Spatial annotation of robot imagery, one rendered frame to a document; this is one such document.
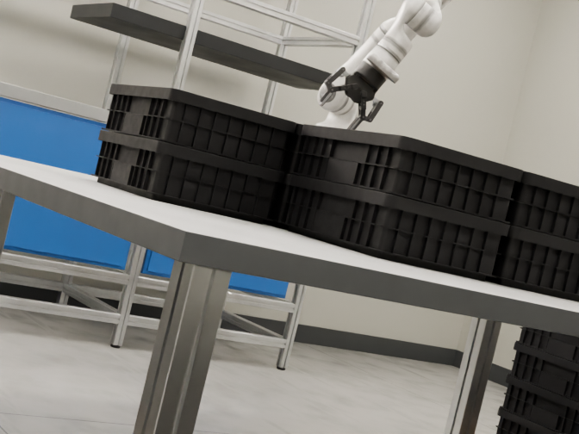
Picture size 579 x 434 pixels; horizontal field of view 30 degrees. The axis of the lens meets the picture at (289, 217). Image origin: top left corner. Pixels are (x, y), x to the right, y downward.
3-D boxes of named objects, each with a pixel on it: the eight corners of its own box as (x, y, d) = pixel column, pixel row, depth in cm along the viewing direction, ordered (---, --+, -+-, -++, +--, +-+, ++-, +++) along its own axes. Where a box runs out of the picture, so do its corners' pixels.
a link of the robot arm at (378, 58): (367, 58, 251) (384, 38, 251) (356, 58, 262) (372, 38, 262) (395, 84, 253) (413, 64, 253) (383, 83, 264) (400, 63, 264)
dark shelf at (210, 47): (69, 17, 461) (72, 4, 461) (297, 89, 526) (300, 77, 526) (109, 16, 423) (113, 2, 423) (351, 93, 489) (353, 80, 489)
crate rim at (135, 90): (106, 93, 252) (108, 83, 252) (220, 123, 267) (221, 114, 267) (171, 99, 217) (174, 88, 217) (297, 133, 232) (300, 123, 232)
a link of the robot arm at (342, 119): (340, 83, 308) (324, 142, 308) (321, 75, 301) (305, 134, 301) (366, 89, 303) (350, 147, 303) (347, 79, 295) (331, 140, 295)
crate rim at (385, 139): (297, 134, 232) (300, 123, 232) (408, 164, 247) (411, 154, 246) (402, 148, 197) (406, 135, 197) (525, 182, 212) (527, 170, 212)
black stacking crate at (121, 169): (86, 179, 252) (97, 129, 252) (200, 205, 267) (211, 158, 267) (147, 199, 218) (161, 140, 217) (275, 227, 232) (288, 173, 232)
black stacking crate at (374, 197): (275, 227, 232) (288, 173, 232) (387, 252, 247) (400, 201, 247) (376, 257, 197) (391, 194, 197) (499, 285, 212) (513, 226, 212)
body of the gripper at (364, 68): (384, 79, 264) (359, 108, 264) (358, 57, 262) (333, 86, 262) (392, 80, 257) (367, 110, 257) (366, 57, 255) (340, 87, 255)
